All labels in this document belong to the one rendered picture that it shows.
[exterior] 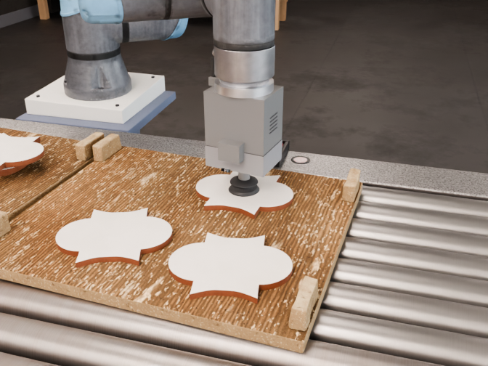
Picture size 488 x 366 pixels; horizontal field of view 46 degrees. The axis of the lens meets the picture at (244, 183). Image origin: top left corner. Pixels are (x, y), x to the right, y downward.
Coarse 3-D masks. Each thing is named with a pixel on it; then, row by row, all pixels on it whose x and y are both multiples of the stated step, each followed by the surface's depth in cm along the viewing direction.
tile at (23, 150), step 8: (0, 136) 89; (8, 136) 89; (0, 144) 87; (8, 144) 87; (16, 144) 87; (24, 144) 87; (32, 144) 87; (40, 144) 87; (0, 152) 84; (8, 152) 84; (16, 152) 84; (24, 152) 84; (32, 152) 84; (40, 152) 84; (0, 160) 81; (8, 160) 81; (16, 160) 81; (24, 160) 82; (32, 160) 82; (0, 168) 80
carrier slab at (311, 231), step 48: (96, 192) 80; (144, 192) 80; (192, 192) 80; (336, 192) 80; (0, 240) 69; (48, 240) 69; (192, 240) 69; (288, 240) 69; (336, 240) 69; (48, 288) 63; (96, 288) 61; (144, 288) 61; (288, 288) 61; (240, 336) 56; (288, 336) 54
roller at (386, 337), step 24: (336, 312) 60; (312, 336) 59; (336, 336) 58; (360, 336) 58; (384, 336) 57; (408, 336) 57; (432, 336) 57; (456, 336) 56; (432, 360) 56; (456, 360) 55; (480, 360) 55
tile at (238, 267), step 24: (216, 240) 67; (240, 240) 67; (264, 240) 68; (168, 264) 63; (192, 264) 63; (216, 264) 63; (240, 264) 63; (264, 264) 63; (288, 264) 63; (192, 288) 59; (216, 288) 59; (240, 288) 59; (264, 288) 60
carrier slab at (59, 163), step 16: (0, 128) 102; (48, 144) 95; (64, 144) 95; (48, 160) 89; (64, 160) 89; (80, 160) 89; (0, 176) 84; (16, 176) 84; (32, 176) 84; (48, 176) 84; (64, 176) 84; (0, 192) 80; (16, 192) 80; (32, 192) 80; (48, 192) 81; (0, 208) 76; (16, 208) 76
